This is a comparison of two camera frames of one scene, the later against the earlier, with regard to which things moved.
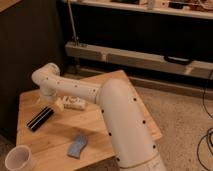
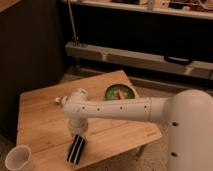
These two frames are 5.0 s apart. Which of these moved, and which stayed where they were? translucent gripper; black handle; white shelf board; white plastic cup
Moved: translucent gripper
Stayed: white shelf board; black handle; white plastic cup
